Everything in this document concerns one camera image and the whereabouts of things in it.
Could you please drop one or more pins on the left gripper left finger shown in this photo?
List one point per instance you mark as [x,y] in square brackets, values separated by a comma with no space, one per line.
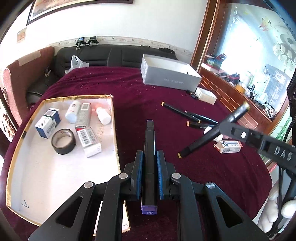
[94,211]

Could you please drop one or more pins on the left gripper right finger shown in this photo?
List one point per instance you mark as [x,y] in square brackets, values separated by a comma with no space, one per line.
[204,207]

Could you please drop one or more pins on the purple cap black marker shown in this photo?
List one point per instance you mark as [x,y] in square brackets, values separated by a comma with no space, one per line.
[149,183]

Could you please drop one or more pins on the yellow cap black marker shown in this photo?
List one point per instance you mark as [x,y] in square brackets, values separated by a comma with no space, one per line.
[232,118]

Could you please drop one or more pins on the tan cap black marker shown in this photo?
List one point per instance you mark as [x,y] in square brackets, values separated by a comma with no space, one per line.
[181,112]

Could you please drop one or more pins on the white gloved right hand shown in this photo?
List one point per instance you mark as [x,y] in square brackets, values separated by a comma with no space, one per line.
[271,210]

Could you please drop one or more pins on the blue orange medicine box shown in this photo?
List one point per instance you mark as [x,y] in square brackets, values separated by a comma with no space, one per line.
[228,146]

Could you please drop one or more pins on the white barcode medicine box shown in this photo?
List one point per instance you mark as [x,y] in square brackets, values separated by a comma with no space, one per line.
[89,141]

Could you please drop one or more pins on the black tape roll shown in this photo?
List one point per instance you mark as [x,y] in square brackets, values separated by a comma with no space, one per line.
[63,141]

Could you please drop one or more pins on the white gold-edged box lid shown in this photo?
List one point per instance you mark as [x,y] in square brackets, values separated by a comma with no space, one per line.
[40,180]

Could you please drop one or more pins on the red silver carton box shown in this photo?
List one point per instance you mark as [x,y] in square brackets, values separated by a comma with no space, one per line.
[83,116]

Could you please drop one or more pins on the maroon bed blanket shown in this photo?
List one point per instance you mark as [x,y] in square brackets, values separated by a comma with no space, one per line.
[242,176]

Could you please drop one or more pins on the orange cap black marker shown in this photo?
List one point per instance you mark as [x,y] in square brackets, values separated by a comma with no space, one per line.
[198,125]

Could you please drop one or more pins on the white pill bottle in tray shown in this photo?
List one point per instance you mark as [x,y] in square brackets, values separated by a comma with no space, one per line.
[72,112]

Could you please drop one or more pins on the pink cap black marker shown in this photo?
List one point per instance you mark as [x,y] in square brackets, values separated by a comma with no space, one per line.
[203,118]

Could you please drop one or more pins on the white cream carton box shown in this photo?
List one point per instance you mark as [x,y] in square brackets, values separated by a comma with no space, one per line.
[205,96]

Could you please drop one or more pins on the blue white medicine box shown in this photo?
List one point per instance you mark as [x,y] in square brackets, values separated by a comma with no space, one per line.
[46,125]

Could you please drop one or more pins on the grey shoe box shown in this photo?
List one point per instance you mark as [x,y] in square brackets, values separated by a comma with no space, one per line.
[165,72]

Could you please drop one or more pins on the black leather headboard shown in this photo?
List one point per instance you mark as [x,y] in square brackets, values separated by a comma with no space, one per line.
[97,55]

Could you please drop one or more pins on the red armchair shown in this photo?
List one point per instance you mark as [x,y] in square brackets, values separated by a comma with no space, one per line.
[20,75]

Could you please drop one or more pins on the framed horse painting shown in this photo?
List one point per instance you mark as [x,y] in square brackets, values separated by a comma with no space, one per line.
[42,8]

